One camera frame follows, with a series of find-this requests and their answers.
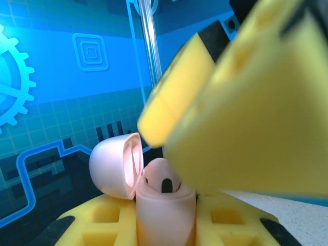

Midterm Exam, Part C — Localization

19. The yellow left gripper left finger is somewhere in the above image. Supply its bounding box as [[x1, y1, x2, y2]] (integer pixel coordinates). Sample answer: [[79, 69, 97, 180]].
[[32, 194, 139, 246]]

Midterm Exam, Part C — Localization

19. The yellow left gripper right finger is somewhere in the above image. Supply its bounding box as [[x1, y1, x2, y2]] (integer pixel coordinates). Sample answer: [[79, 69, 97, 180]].
[[196, 191, 303, 246]]

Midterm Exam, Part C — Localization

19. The pink earbud charging case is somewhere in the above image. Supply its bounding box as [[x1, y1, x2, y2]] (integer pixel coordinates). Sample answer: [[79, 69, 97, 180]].
[[89, 132, 198, 246]]

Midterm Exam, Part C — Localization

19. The pink wireless earbud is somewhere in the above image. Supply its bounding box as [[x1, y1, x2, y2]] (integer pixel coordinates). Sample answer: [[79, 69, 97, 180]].
[[142, 157, 183, 194]]

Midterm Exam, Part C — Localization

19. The aluminium frame post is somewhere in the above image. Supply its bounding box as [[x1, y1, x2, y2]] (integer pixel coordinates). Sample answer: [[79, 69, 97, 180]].
[[137, 0, 165, 89]]

